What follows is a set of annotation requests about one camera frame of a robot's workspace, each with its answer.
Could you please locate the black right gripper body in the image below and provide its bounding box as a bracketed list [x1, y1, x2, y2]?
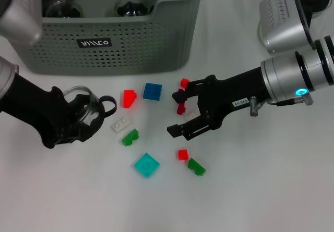
[196, 67, 270, 130]

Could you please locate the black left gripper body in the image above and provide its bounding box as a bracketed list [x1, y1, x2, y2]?
[0, 72, 77, 150]

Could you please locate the dark red brick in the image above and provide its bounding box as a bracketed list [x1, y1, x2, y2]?
[176, 88, 187, 115]

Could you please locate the glass teacup black holder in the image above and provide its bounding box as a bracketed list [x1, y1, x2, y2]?
[114, 0, 155, 18]
[62, 85, 117, 141]
[43, 0, 84, 18]

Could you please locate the green brick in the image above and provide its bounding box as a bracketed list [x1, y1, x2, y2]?
[187, 157, 207, 177]
[122, 128, 139, 147]

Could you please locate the grey-green perforated storage bin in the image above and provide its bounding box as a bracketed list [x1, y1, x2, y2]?
[26, 0, 209, 76]

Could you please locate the blue square plate brick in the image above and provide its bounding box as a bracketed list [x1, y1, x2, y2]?
[142, 82, 163, 101]

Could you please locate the bright red slope brick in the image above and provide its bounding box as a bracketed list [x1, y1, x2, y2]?
[120, 89, 137, 109]

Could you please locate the teal square plate brick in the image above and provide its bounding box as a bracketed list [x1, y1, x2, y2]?
[134, 152, 161, 179]

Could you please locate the right gripper silver cable plug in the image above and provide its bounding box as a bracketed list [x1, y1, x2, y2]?
[249, 90, 313, 117]

